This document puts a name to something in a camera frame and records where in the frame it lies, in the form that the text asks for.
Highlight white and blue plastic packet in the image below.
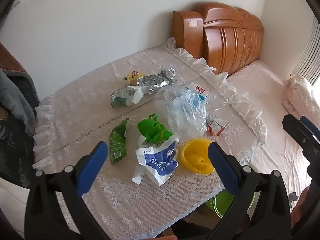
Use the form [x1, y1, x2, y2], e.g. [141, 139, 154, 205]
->
[132, 136, 180, 186]

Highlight clear plastic bag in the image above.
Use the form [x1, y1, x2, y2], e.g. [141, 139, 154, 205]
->
[154, 85, 208, 143]

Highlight red and white wrapper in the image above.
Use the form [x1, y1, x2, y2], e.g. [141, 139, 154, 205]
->
[206, 119, 227, 136]

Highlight clear plastic bottle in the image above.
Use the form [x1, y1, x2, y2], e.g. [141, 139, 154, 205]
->
[206, 91, 240, 124]

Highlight green and white snack packet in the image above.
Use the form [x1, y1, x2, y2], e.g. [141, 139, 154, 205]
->
[111, 85, 145, 110]

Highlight wooden panel with round label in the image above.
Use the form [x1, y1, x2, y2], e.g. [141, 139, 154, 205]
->
[172, 10, 204, 58]

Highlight crumpled silver foil wrapper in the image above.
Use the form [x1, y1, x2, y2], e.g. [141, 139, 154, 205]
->
[136, 67, 177, 95]

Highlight dark green snack packet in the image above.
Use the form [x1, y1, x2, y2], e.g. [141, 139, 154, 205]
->
[109, 117, 130, 165]

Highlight blue and white milk carton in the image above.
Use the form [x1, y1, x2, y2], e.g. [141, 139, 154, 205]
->
[185, 82, 209, 104]

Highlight carved wooden headboard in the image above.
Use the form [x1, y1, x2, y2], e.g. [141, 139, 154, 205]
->
[202, 2, 265, 76]

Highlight white pleated curtain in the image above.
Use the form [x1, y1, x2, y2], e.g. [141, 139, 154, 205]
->
[287, 12, 320, 85]

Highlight grey clothes pile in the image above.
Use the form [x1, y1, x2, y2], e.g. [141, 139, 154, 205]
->
[0, 67, 40, 134]

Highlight person's right forearm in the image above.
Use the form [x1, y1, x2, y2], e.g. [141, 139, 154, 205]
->
[291, 187, 311, 230]

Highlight white lace ruffled tablecloth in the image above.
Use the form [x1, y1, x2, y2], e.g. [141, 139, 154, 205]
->
[32, 37, 267, 240]

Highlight bed with pink sheet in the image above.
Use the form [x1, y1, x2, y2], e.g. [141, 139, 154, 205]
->
[226, 60, 313, 213]

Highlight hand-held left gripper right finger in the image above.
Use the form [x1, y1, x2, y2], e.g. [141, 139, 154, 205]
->
[200, 141, 292, 240]

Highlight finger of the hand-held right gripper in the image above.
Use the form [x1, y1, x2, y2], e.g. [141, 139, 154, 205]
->
[299, 116, 320, 139]
[282, 114, 320, 157]

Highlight yellow cartoon snack packet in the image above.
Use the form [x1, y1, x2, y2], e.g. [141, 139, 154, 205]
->
[122, 70, 146, 84]

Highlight pink pillow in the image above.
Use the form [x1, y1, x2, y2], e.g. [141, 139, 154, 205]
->
[282, 74, 320, 123]

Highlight green plastic basket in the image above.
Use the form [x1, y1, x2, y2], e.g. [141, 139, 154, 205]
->
[205, 189, 255, 218]

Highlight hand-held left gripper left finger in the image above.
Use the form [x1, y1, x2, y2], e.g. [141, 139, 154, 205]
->
[24, 141, 110, 240]

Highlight bright green plastic bag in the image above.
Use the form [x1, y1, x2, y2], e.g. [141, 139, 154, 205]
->
[137, 114, 174, 145]

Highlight black plastic bag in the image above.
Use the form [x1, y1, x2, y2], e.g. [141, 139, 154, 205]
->
[0, 120, 38, 180]

